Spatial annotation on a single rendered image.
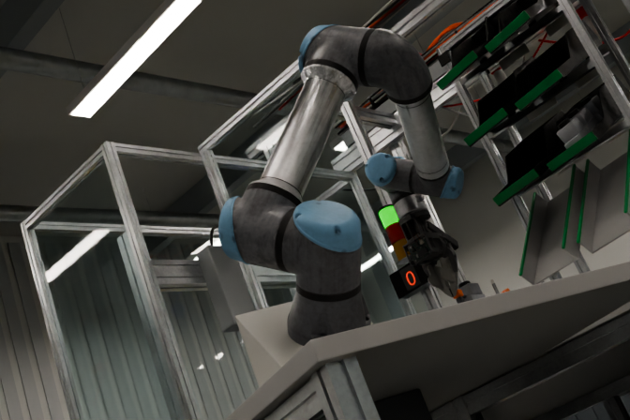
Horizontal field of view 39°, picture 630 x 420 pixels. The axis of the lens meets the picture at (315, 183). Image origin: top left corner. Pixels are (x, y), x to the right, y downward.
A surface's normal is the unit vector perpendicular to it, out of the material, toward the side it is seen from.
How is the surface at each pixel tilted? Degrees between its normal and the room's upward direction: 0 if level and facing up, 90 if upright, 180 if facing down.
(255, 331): 47
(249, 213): 74
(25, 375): 90
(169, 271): 90
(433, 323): 90
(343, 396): 90
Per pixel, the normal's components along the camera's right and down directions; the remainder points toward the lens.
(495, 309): 0.40, -0.50
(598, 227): -0.78, -0.59
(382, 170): -0.40, -0.23
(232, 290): 0.67, -0.51
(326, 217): 0.10, -0.91
